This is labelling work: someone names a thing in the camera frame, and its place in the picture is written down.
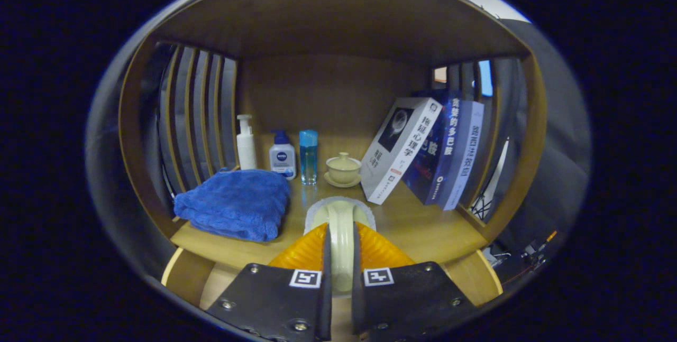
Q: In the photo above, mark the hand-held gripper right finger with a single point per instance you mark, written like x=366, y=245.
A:
x=357, y=289

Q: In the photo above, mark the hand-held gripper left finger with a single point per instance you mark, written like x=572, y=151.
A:
x=327, y=289

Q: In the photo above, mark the wooden drawer with black knob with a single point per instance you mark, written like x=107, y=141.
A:
x=185, y=278

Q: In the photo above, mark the wooden countertop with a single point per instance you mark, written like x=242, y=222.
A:
x=423, y=231

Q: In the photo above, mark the wooden cabinet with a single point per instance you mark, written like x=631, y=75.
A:
x=328, y=93

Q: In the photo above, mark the cream lidded teacup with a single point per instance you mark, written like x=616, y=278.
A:
x=344, y=170

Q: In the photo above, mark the blue folded towel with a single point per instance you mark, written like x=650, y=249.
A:
x=238, y=204

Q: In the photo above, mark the blue glass bottle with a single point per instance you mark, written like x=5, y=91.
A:
x=308, y=159

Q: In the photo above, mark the white bottle with blue cap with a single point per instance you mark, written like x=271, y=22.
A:
x=282, y=159

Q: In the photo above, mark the white book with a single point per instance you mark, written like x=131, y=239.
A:
x=402, y=151

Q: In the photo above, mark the black backdrop stand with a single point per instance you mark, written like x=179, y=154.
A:
x=480, y=207

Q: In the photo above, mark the dark blue book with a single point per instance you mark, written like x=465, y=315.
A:
x=441, y=162

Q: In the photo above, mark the white pump bottle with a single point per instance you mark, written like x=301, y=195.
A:
x=246, y=149

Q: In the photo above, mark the black device with orange tip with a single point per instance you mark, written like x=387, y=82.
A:
x=529, y=262

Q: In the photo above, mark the pale blue book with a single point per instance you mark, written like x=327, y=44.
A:
x=468, y=151

